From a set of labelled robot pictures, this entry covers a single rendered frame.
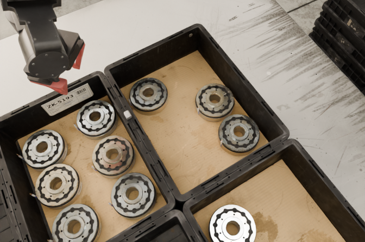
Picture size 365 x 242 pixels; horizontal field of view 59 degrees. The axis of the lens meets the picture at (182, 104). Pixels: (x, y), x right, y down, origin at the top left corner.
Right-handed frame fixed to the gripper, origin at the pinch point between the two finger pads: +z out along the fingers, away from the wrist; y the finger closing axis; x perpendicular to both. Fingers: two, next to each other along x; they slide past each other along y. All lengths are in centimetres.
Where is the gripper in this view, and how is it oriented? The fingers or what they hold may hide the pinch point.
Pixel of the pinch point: (69, 79)
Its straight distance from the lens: 69.5
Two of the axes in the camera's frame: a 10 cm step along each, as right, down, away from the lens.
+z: 0.3, 4.6, 8.9
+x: -9.7, -2.2, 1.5
